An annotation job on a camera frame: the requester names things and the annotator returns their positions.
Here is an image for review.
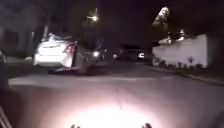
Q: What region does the dark vehicle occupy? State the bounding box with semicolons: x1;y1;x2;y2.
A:
113;44;148;62

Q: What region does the grey asphalt road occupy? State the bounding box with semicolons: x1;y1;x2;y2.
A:
0;57;224;128

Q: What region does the street lamp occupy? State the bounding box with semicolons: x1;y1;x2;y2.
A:
85;8;101;24

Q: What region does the white car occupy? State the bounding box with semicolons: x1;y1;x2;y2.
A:
32;33;98;69

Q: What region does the tree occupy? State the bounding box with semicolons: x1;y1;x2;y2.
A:
151;5;173;29

